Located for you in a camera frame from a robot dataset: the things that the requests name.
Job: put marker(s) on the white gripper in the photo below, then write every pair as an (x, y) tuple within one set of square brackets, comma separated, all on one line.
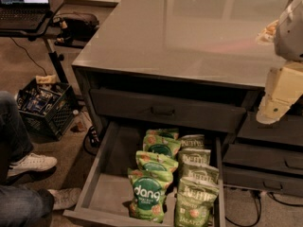
[(290, 35)]

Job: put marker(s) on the green jalapeno chip bag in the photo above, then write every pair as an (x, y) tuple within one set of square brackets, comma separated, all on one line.
[(194, 200)]

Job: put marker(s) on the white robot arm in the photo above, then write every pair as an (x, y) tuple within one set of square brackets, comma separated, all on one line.
[(286, 33)]

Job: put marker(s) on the dark right drawer stack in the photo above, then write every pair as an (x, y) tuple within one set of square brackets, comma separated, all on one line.
[(267, 157)]

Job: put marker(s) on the rear green Kettle chip bag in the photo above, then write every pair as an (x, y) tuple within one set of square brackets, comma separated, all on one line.
[(192, 141)]

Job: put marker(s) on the green kettle chip bag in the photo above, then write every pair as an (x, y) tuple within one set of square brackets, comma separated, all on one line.
[(194, 156), (201, 172), (192, 141)]

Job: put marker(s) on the dark grey counter cabinet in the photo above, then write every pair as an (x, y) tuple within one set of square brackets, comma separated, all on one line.
[(204, 50)]

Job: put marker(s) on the rear green Dang chip bag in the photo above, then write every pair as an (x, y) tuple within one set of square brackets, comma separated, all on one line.
[(170, 133)]

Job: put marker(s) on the green dang chip bag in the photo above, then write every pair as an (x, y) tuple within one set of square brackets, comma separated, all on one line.
[(155, 161), (170, 133), (162, 145), (149, 188)]

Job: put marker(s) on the front green Dang chip bag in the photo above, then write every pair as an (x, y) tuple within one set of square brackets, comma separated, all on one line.
[(149, 188)]

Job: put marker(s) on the grey top drawer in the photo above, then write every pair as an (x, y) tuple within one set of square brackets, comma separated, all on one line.
[(167, 110)]

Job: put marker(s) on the open grey middle drawer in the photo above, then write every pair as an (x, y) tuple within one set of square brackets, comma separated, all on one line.
[(105, 198)]

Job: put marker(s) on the dark bag on floor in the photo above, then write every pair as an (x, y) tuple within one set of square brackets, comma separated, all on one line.
[(76, 28)]

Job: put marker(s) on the black plastic crate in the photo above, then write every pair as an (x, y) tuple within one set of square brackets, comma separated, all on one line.
[(47, 110)]

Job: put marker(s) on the white sneaker lower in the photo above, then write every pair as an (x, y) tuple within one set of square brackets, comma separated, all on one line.
[(65, 198)]

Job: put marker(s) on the white sneaker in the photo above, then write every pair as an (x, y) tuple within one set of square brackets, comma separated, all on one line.
[(32, 162), (65, 198)]

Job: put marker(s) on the black laptop stand table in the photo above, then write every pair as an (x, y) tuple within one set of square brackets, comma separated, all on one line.
[(46, 34)]

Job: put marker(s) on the white sneaker upper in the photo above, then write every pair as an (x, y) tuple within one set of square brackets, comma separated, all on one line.
[(32, 162)]

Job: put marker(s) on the person leg in jeans upper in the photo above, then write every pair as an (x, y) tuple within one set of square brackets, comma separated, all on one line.
[(15, 145)]

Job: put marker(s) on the person leg in jeans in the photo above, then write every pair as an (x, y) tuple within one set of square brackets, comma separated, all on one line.
[(21, 206), (15, 145)]

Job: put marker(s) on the black laptop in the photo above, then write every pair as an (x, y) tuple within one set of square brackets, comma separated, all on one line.
[(23, 14)]

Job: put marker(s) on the person leg in jeans lower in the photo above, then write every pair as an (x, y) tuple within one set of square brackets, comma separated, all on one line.
[(21, 206)]

